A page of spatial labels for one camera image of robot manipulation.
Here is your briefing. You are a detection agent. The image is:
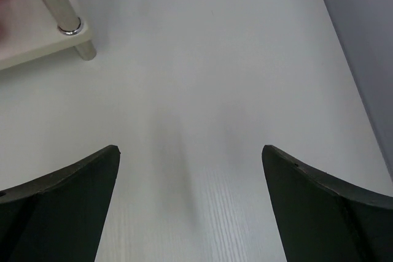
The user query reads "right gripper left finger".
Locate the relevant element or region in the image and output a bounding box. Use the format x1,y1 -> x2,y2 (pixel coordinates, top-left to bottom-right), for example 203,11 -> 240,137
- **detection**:
1,145 -> 120,261

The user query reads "white two-tier wooden shelf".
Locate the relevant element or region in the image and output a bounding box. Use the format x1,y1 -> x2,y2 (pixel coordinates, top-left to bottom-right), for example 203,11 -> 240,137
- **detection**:
1,0 -> 96,69

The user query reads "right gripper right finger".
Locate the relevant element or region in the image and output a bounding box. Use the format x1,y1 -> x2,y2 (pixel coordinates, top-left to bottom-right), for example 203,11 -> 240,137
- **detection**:
262,145 -> 392,261

